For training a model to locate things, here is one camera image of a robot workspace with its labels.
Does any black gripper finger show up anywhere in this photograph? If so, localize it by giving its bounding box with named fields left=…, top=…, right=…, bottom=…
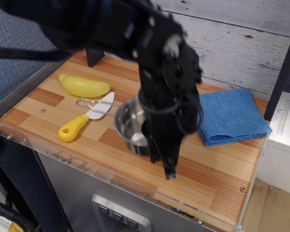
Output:
left=163, top=162, right=177, bottom=180
left=146, top=135, right=161, bottom=163

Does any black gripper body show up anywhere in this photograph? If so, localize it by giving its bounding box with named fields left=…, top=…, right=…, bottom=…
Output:
left=141, top=106, right=201, bottom=174

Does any small stainless steel pan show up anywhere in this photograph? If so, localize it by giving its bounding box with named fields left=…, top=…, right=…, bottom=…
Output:
left=76, top=92, right=149, bottom=156

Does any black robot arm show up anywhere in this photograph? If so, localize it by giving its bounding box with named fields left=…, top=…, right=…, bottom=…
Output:
left=0, top=0, right=203, bottom=179

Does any clear acrylic table guard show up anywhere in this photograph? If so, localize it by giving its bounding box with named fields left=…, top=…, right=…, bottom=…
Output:
left=0, top=108, right=265, bottom=232

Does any folded blue cloth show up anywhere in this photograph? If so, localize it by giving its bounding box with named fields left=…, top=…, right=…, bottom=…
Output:
left=199, top=89, right=272, bottom=146

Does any silver button panel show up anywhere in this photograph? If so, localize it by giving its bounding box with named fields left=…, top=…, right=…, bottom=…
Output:
left=91, top=193, right=152, bottom=232

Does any stainless steel cabinet front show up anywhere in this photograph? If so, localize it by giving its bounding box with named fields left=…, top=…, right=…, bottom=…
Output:
left=37, top=152, right=209, bottom=232

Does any yellow toy banana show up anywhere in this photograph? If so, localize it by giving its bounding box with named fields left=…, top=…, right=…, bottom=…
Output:
left=59, top=74, right=111, bottom=98

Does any white side cabinet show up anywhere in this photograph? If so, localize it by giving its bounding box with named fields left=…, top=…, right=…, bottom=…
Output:
left=256, top=92, right=290, bottom=193

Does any yellow object bottom left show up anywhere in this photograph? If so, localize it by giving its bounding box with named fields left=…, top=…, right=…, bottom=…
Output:
left=8, top=222, right=24, bottom=232

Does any toy knife yellow handle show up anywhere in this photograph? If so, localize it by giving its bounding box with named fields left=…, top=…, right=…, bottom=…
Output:
left=58, top=91, right=116, bottom=143

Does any dark metal post left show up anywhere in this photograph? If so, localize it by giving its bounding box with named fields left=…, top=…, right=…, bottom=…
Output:
left=86, top=46, right=105, bottom=67

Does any dark metal post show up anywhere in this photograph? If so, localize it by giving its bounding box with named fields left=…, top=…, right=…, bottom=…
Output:
left=86, top=46, right=105, bottom=67
left=264, top=45, right=290, bottom=121

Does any dark metal post right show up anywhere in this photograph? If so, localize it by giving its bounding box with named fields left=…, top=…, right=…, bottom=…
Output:
left=264, top=45, right=290, bottom=121

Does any black braided cable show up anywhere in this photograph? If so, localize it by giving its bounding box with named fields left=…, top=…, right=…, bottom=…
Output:
left=0, top=205, right=37, bottom=232

